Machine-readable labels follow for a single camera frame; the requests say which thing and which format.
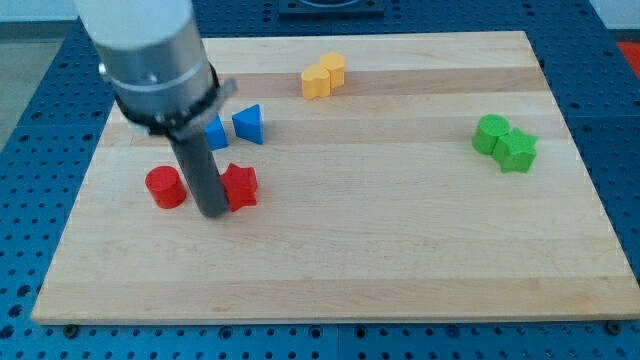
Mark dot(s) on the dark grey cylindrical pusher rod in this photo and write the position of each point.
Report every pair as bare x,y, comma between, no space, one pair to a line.
201,174

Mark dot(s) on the red cylinder block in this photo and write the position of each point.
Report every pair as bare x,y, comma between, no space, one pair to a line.
166,187

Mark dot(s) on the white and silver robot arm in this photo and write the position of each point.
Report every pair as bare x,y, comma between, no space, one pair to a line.
152,54

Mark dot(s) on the light wooden board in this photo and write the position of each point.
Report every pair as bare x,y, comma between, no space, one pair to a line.
373,205

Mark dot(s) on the blue cube block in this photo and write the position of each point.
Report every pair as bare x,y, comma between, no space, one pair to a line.
216,134

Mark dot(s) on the red star block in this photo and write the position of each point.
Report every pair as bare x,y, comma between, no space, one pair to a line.
240,185

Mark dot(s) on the blue triangle block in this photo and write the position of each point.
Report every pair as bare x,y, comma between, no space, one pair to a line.
248,124

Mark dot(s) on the yellow heart block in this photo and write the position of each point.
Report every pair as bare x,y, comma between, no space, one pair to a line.
315,80

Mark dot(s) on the yellow hexagon block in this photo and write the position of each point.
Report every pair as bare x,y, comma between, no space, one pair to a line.
335,64

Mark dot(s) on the green cylinder block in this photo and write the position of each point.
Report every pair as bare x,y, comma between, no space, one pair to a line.
488,130

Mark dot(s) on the green star block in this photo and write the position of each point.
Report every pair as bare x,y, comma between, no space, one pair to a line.
515,151

